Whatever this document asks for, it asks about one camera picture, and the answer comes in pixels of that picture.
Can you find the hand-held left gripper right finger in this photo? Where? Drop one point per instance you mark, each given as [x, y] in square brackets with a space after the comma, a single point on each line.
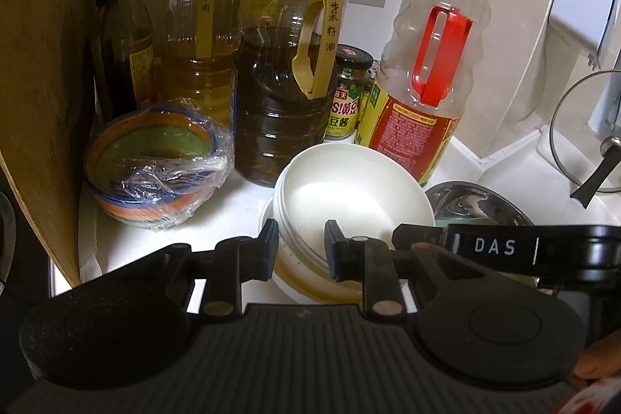
[332, 251]

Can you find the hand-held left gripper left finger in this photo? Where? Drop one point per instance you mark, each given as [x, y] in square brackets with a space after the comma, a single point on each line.
[271, 244]

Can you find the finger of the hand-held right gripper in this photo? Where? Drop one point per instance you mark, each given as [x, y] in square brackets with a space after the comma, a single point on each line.
[422, 235]

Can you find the white ceramic bowl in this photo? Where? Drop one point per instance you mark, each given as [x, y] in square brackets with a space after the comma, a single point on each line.
[264, 211]

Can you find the stainless steel plate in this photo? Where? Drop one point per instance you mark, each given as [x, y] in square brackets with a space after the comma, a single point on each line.
[475, 203]

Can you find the person's right hand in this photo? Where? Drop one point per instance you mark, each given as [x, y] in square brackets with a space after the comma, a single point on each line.
[601, 358]

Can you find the dark oil bottle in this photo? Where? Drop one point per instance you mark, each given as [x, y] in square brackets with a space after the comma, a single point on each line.
[271, 118]

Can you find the plastic-wrapped colourful bowl stack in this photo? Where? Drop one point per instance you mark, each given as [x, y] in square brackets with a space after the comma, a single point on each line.
[155, 162]

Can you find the green label sauce jar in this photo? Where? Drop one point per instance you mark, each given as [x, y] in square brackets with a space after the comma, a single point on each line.
[347, 103]

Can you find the red white printed clothing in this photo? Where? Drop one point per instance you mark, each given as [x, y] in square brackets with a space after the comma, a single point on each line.
[596, 399]

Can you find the light yellow oil bottle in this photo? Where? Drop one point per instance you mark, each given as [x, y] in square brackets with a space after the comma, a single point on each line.
[199, 84]

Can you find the dark sauce bottle yellow cap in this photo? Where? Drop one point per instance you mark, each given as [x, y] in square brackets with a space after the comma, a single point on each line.
[128, 55]

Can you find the wooden board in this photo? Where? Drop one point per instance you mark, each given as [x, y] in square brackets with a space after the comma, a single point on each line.
[43, 79]

